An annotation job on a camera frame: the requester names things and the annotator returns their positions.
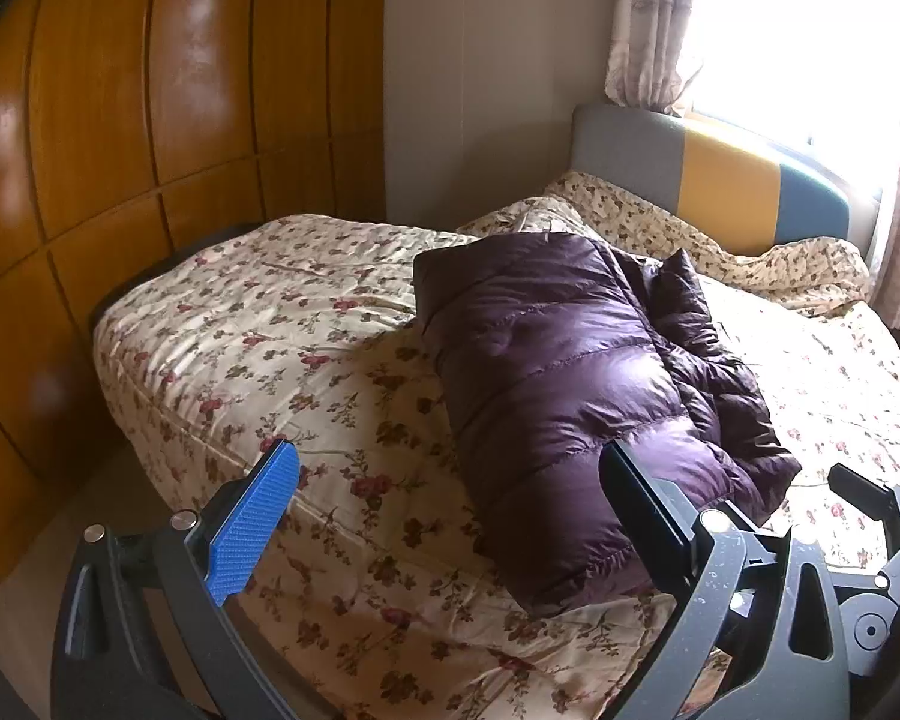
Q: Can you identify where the purple quilted down jacket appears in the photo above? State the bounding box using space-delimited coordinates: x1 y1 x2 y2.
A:
413 232 800 616

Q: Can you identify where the small-floral pillow bedding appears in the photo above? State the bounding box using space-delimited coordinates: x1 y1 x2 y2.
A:
460 171 871 317

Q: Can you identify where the floral cream bed quilt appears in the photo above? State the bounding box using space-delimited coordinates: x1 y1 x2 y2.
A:
94 215 900 718

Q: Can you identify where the grey yellow teal headboard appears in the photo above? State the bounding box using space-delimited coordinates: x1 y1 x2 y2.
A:
569 103 852 255

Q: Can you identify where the window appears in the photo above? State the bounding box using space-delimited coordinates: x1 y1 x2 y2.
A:
674 0 900 197

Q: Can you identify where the wooden wardrobe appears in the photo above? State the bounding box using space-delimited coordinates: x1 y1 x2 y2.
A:
0 0 386 583

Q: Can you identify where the pink curtain left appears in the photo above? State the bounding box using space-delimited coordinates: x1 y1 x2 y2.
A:
605 0 692 114

